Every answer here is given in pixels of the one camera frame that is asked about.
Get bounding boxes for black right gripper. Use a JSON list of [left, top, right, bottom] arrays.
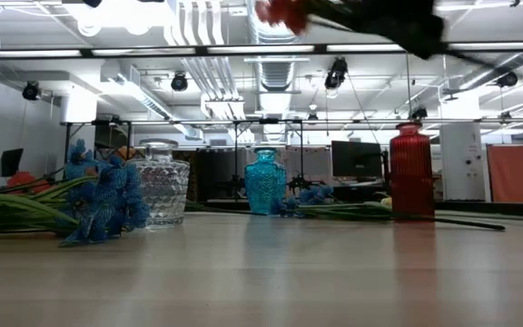
[[309, 0, 448, 61]]

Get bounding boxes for red artificial flower sprig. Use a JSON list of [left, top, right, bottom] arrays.
[[5, 170, 44, 194], [254, 0, 356, 36]]

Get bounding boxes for red ribbed glass vase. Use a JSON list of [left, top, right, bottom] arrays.
[[389, 121, 436, 223]]

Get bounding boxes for teal glass vase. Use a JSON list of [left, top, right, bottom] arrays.
[[243, 147, 288, 216]]

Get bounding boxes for clear faceted glass vase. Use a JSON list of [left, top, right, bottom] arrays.
[[129, 138, 192, 228]]

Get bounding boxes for white LED light strip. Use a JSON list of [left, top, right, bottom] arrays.
[[206, 44, 315, 54], [91, 47, 197, 56], [0, 49, 84, 59], [327, 43, 406, 53], [447, 42, 523, 50]]

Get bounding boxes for large black monitor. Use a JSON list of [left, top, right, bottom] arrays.
[[331, 140, 383, 178]]

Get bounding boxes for white cabinet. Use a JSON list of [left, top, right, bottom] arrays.
[[439, 122, 488, 202]]

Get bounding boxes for small black monitor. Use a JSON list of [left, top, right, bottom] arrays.
[[0, 148, 25, 178]]

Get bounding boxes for black overhead frame bar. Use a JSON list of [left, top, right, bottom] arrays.
[[0, 41, 523, 61]]

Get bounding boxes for orange partition wall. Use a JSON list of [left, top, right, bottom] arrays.
[[487, 144, 523, 203]]

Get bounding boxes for black aluminium table frame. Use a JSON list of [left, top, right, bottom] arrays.
[[183, 199, 523, 219]]

